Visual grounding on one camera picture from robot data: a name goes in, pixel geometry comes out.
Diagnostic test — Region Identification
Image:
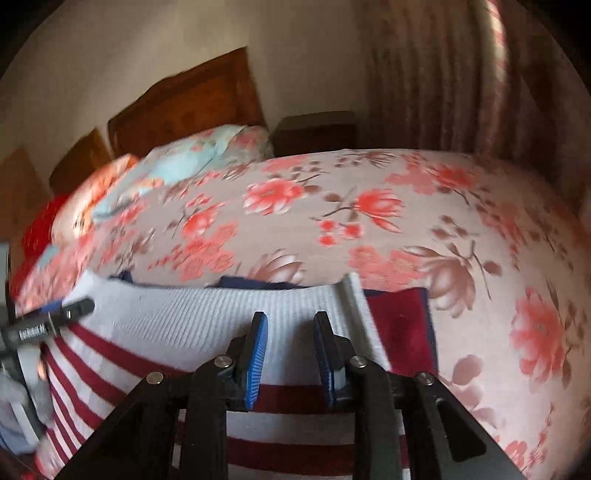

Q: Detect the pink floral curtain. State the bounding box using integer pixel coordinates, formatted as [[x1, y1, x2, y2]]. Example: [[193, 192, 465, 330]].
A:
[[355, 0, 591, 217]]

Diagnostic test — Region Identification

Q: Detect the small wooden headboard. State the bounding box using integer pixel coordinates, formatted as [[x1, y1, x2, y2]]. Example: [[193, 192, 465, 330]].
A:
[[48, 128, 114, 197]]

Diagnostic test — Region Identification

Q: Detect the red patterned blanket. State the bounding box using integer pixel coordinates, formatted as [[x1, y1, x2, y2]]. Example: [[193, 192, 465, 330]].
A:
[[9, 194, 70, 296]]

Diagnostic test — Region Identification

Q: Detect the large carved wooden headboard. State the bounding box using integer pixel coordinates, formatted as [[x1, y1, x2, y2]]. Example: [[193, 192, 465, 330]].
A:
[[107, 46, 266, 158]]

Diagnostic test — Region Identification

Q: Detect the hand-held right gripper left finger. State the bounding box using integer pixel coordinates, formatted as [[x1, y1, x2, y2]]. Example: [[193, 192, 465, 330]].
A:
[[55, 311, 269, 480]]

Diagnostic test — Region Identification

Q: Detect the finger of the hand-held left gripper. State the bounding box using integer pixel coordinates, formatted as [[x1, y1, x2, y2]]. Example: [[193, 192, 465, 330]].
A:
[[0, 298, 95, 356]]

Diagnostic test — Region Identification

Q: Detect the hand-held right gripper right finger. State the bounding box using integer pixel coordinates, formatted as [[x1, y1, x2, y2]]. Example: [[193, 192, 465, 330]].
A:
[[314, 311, 527, 480]]

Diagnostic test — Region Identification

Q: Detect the pink floral bed sheet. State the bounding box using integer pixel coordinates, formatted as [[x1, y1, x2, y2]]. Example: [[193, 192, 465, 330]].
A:
[[14, 148, 591, 480]]

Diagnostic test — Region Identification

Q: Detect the dark wooden nightstand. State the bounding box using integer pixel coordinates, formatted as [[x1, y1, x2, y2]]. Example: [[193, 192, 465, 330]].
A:
[[271, 111, 356, 160]]

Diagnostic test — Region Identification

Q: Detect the striped knit sweater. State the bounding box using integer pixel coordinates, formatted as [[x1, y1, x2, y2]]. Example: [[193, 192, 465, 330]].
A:
[[34, 272, 437, 480]]

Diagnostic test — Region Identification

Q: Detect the pink floral pillow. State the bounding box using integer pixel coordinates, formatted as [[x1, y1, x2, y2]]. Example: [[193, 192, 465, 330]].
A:
[[231, 126, 274, 160], [51, 154, 139, 245]]

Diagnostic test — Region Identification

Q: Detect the light blue floral pillow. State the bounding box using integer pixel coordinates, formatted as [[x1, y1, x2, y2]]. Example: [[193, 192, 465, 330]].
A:
[[92, 124, 245, 217]]

